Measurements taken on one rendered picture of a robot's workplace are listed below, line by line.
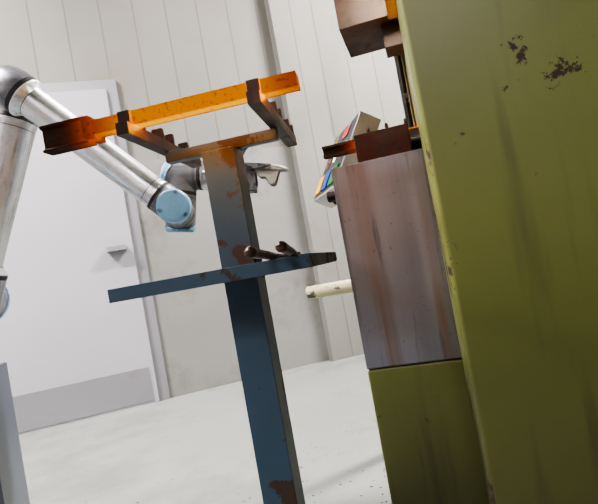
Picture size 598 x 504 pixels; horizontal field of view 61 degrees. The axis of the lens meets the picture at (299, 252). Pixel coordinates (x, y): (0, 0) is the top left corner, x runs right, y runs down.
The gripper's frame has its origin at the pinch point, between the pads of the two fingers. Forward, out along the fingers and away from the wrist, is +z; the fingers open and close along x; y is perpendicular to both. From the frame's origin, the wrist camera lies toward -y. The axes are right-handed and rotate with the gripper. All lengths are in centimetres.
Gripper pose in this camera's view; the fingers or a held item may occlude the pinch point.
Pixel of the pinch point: (284, 167)
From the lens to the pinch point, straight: 154.8
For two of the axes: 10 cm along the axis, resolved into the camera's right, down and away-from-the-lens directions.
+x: -0.9, -0.4, -10.0
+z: 10.0, 0.1, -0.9
